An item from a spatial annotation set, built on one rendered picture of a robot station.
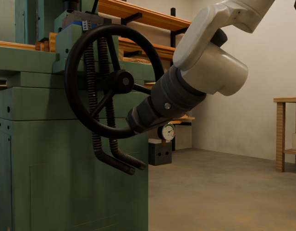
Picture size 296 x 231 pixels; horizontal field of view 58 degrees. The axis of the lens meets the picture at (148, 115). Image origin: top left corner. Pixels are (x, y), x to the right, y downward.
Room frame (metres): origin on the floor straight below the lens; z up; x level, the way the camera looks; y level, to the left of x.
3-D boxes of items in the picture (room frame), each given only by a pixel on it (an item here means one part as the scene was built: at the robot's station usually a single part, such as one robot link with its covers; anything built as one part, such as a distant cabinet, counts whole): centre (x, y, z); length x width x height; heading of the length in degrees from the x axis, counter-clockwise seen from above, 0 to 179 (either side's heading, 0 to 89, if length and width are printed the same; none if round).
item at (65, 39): (0.78, 0.18, 0.91); 0.15 x 0.14 x 0.09; 127
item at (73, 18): (0.78, 0.17, 0.99); 0.13 x 0.11 x 0.06; 127
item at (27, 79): (0.91, 0.24, 0.82); 0.40 x 0.21 x 0.04; 127
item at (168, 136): (0.94, -0.06, 0.65); 0.06 x 0.04 x 0.08; 127
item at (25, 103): (1.05, 0.35, 0.76); 0.57 x 0.45 x 0.09; 37
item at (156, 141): (1.00, -0.02, 0.58); 0.12 x 0.08 x 0.08; 37
